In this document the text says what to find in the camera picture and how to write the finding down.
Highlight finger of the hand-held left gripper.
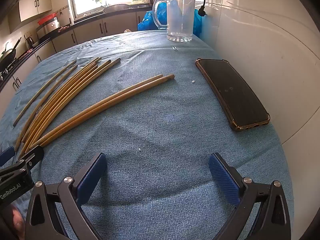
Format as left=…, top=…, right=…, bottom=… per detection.
left=0, top=146, right=16, bottom=167
left=14, top=145, right=45, bottom=173

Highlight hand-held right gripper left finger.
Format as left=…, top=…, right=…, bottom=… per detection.
left=24, top=152, right=108, bottom=240

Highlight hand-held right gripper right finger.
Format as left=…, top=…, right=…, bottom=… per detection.
left=209, top=152, right=292, bottom=240

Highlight row of wooden chopsticks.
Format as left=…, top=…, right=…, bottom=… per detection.
left=12, top=57, right=175, bottom=161

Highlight person's left hand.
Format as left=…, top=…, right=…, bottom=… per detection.
left=10, top=206, right=26, bottom=238

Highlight blue tablecloth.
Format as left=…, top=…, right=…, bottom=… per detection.
left=0, top=29, right=295, bottom=240

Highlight gas stove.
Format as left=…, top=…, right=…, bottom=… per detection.
left=0, top=57, right=18, bottom=80

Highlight smartphone in brown case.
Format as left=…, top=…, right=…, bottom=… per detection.
left=195, top=58, right=271, bottom=132

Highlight black wok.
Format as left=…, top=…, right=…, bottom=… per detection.
left=0, top=37, right=22, bottom=67

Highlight beige lower kitchen cabinets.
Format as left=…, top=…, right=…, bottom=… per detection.
left=0, top=10, right=150, bottom=117

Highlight beige kitchen cabinets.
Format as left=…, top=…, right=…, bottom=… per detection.
left=0, top=10, right=150, bottom=117
left=7, top=0, right=54, bottom=33

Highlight black kitchen countertop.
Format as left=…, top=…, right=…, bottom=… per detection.
left=0, top=4, right=153, bottom=88

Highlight beige upper kitchen cabinets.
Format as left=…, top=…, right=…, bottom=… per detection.
left=7, top=0, right=54, bottom=33

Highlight blue plastic bag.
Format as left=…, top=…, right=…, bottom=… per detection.
left=137, top=1, right=203, bottom=37

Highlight clear glass pitcher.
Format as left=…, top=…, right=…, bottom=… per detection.
left=152, top=0, right=196, bottom=43

